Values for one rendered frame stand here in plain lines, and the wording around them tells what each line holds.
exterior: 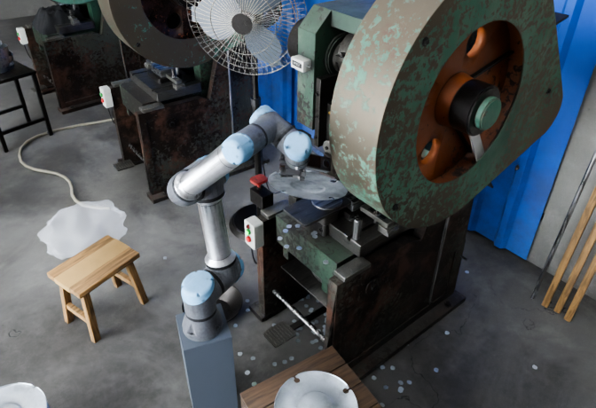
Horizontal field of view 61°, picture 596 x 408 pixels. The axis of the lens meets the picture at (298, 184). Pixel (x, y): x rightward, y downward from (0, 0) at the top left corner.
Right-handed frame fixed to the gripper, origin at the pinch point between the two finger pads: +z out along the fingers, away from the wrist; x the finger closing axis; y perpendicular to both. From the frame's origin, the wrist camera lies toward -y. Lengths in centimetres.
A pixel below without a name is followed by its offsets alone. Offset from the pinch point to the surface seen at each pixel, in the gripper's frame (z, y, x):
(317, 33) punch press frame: -6.7, -5.1, -47.7
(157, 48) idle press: 85, 75, -87
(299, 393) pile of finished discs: 24, 0, 75
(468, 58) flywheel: -29, -48, -28
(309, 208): 30.0, -3.6, 7.8
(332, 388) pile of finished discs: 25, -11, 73
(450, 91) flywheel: -30, -42, -17
